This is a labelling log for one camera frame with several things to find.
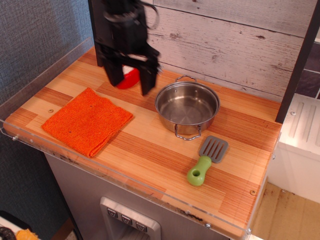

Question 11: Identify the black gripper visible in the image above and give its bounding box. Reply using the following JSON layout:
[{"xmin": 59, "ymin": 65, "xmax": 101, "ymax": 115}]
[{"xmin": 99, "ymin": 0, "xmax": 161, "ymax": 96}]

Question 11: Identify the stainless steel pot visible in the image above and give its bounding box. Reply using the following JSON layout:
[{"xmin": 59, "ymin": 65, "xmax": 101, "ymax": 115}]
[{"xmin": 154, "ymin": 75, "xmax": 221, "ymax": 141}]

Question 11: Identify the orange knitted towel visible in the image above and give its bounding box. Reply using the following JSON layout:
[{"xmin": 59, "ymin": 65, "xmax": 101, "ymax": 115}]
[{"xmin": 41, "ymin": 88, "xmax": 134, "ymax": 158}]

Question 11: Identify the red white cheese wedge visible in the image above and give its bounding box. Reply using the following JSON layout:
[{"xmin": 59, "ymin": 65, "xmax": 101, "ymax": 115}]
[{"xmin": 116, "ymin": 65, "xmax": 140, "ymax": 90}]

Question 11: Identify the clear acrylic edge guard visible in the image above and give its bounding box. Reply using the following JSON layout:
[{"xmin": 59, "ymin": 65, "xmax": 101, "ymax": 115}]
[{"xmin": 0, "ymin": 40, "xmax": 281, "ymax": 240}]

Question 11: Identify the silver toy fridge cabinet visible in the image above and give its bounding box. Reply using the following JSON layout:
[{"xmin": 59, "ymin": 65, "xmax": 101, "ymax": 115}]
[{"xmin": 45, "ymin": 154, "xmax": 226, "ymax": 240}]

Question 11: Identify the silver dispenser panel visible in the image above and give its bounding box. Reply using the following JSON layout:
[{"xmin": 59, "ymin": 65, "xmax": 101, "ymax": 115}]
[{"xmin": 100, "ymin": 196, "xmax": 162, "ymax": 240}]

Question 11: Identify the white toy sink unit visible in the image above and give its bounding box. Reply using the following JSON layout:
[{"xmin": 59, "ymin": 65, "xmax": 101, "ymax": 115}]
[{"xmin": 267, "ymin": 94, "xmax": 320, "ymax": 203}]

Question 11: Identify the yellow black object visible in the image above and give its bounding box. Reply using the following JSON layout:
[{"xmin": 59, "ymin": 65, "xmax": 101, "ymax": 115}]
[{"xmin": 0, "ymin": 226, "xmax": 39, "ymax": 240}]

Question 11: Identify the dark left upright post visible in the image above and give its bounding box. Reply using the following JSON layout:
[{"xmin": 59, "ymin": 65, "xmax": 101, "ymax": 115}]
[{"xmin": 88, "ymin": 0, "xmax": 109, "ymax": 67}]

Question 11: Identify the dark upright post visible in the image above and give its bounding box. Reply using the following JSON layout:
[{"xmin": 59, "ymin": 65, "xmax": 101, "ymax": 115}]
[
  {"xmin": 275, "ymin": 0, "xmax": 320, "ymax": 124},
  {"xmin": 88, "ymin": 0, "xmax": 109, "ymax": 67}
]

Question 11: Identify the grey spatula green handle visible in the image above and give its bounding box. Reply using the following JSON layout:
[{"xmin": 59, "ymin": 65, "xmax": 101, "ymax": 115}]
[{"xmin": 186, "ymin": 136, "xmax": 229, "ymax": 187}]

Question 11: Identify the dark right upright post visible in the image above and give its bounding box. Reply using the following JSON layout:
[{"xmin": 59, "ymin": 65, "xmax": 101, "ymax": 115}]
[{"xmin": 275, "ymin": 0, "xmax": 320, "ymax": 124}]

